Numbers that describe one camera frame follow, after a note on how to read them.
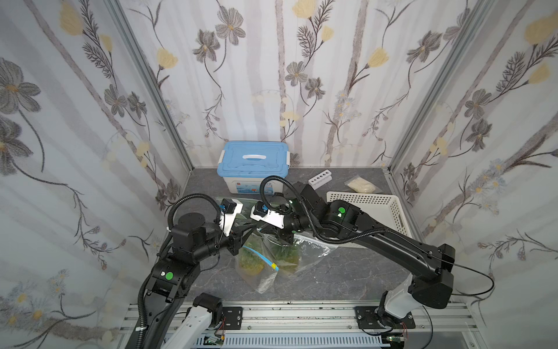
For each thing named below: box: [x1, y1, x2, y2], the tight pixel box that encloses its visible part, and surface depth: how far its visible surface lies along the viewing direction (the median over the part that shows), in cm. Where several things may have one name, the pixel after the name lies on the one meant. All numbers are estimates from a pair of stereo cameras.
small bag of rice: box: [343, 174, 383, 194], surface depth 113 cm
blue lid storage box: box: [216, 140, 291, 195], surface depth 103 cm
